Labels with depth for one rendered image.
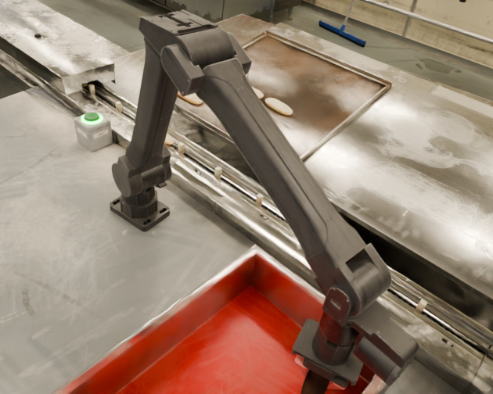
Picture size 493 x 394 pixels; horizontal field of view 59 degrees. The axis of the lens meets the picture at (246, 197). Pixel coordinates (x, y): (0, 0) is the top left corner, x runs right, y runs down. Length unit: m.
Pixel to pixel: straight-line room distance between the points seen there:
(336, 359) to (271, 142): 0.33
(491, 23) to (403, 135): 3.39
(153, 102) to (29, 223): 0.46
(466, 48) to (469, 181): 3.56
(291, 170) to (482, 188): 0.70
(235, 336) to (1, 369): 0.39
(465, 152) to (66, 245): 0.99
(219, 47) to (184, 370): 0.53
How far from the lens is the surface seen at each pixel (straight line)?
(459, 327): 0.96
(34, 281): 0.97
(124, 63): 1.74
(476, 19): 4.63
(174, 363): 0.82
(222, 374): 0.81
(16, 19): 1.88
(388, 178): 1.13
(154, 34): 0.68
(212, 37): 0.64
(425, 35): 4.80
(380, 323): 0.61
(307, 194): 0.56
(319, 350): 0.68
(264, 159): 0.57
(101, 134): 1.25
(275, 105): 1.29
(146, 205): 1.01
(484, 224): 1.11
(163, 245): 0.98
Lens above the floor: 1.54
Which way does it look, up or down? 40 degrees down
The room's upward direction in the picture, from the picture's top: 7 degrees clockwise
